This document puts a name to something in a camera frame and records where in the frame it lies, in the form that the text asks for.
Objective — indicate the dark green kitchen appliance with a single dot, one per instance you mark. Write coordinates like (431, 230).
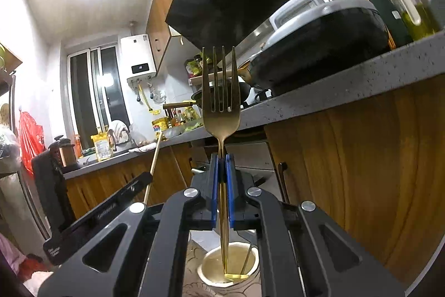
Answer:
(379, 8)

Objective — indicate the gold metal fork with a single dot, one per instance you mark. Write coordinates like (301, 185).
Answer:
(220, 123)

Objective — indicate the grey stone countertop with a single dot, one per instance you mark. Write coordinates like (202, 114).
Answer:
(347, 81)

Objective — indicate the clear glass bowl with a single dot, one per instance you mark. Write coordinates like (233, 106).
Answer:
(172, 132)

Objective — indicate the row of condiment bottles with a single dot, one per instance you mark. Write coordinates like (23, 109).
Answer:
(184, 116)

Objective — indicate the dishcloth on counter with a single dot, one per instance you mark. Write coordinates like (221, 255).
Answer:
(144, 147)

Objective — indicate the kitchen window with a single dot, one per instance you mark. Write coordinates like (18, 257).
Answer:
(87, 91)

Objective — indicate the white rag on faucet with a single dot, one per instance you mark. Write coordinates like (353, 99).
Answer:
(118, 128)

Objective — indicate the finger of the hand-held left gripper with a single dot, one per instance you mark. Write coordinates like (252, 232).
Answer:
(118, 201)

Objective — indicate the stainless built-in oven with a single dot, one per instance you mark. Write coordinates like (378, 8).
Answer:
(250, 157)

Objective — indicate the wooden chopstick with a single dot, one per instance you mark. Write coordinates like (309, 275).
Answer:
(154, 161)

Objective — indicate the yellow cooking oil bottle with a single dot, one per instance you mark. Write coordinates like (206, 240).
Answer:
(160, 126)

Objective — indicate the dark brown thermos jug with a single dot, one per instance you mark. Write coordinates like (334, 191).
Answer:
(66, 152)

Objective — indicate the white water heater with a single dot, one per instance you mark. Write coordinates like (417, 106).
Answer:
(137, 57)

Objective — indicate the long wooden base cabinet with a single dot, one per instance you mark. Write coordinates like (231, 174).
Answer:
(104, 178)

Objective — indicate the yellow food bag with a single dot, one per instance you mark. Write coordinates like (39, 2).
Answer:
(102, 147)

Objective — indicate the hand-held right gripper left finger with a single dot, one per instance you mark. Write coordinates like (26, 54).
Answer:
(215, 192)

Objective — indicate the narrow wooden base cabinet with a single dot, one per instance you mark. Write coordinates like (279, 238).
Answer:
(365, 161)

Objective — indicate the black seasoning rack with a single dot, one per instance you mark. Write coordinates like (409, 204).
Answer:
(193, 69)

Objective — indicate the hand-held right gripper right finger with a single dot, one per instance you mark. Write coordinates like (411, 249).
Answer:
(230, 194)

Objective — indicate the wooden wall cabinet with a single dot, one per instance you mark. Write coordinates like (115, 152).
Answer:
(163, 4)

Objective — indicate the red plastic bag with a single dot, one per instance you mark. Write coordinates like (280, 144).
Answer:
(31, 140)

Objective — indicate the cream ceramic utensil holder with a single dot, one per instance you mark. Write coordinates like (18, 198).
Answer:
(208, 265)

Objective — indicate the person's pink clothing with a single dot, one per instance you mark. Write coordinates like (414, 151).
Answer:
(10, 255)

